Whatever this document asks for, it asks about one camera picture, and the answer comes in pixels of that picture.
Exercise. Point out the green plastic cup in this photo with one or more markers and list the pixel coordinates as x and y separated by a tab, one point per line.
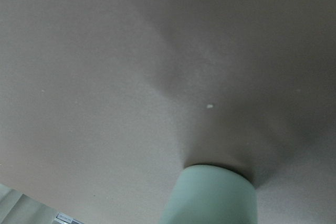
211	194

